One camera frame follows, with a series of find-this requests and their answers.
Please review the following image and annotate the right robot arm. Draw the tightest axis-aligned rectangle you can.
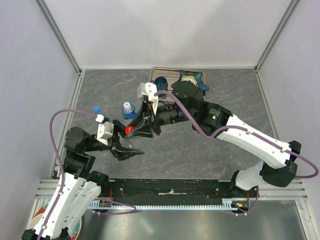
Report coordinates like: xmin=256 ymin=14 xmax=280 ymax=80
xmin=125 ymin=80 xmax=301 ymax=197

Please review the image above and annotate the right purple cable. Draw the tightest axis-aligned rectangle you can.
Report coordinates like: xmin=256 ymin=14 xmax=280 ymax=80
xmin=154 ymin=90 xmax=320 ymax=217

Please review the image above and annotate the blue star-shaped plate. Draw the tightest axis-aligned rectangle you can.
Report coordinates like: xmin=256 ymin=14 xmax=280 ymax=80
xmin=171 ymin=70 xmax=209 ymax=92

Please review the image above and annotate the clear unlabelled plastic bottle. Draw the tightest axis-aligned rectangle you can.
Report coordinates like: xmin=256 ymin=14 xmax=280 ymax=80
xmin=124 ymin=136 xmax=135 ymax=149

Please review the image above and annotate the blue bottle cap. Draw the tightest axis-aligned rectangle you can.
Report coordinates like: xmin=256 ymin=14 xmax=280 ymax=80
xmin=92 ymin=105 xmax=101 ymax=114

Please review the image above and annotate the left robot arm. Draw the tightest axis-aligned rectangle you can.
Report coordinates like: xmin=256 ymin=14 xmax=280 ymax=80
xmin=21 ymin=114 xmax=143 ymax=240

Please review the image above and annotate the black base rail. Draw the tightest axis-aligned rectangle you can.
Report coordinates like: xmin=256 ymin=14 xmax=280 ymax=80
xmin=102 ymin=178 xmax=234 ymax=206

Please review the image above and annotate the blue ceramic cup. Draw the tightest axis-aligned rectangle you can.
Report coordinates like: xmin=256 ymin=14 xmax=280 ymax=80
xmin=150 ymin=76 xmax=168 ymax=91

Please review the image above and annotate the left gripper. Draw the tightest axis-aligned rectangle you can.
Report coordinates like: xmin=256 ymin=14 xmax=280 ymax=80
xmin=84 ymin=118 xmax=144 ymax=159

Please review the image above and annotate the red bottle cap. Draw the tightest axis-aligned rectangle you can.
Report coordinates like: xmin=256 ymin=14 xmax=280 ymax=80
xmin=125 ymin=126 xmax=134 ymax=135

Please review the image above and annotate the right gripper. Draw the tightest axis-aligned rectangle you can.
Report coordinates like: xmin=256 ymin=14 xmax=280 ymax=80
xmin=127 ymin=100 xmax=195 ymax=140

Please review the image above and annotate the patterned small bowl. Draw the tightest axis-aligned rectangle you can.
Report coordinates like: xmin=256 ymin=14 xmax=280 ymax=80
xmin=181 ymin=75 xmax=198 ymax=86

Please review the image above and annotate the white bottle cap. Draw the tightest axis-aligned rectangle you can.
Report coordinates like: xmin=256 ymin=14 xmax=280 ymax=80
xmin=123 ymin=102 xmax=131 ymax=111

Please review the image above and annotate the purple cable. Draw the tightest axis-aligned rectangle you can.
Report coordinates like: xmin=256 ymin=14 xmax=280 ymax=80
xmin=154 ymin=90 xmax=320 ymax=217
xmin=36 ymin=108 xmax=138 ymax=240

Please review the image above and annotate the blue tinted plastic bottle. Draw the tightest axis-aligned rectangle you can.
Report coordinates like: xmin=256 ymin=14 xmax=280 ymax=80
xmin=96 ymin=108 xmax=113 ymax=123

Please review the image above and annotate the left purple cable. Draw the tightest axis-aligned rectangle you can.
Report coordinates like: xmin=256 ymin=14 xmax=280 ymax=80
xmin=36 ymin=108 xmax=138 ymax=240

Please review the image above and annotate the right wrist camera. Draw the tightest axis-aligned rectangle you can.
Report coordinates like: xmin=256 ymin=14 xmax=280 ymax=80
xmin=136 ymin=82 xmax=159 ymax=115

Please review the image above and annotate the metal tray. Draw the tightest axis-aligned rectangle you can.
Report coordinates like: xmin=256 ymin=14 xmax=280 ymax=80
xmin=148 ymin=67 xmax=207 ymax=100

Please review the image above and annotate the white cable duct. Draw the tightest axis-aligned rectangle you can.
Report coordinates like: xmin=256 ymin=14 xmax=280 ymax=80
xmin=88 ymin=199 xmax=252 ymax=212

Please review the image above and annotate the labelled clear water bottle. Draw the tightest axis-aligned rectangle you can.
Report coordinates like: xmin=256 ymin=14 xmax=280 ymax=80
xmin=121 ymin=103 xmax=137 ymax=120

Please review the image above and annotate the white bowl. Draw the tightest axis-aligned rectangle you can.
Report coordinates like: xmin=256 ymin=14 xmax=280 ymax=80
xmin=26 ymin=215 xmax=42 ymax=230

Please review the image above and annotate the red floral plate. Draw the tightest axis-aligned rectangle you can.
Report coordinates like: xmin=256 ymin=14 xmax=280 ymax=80
xmin=32 ymin=203 xmax=82 ymax=240

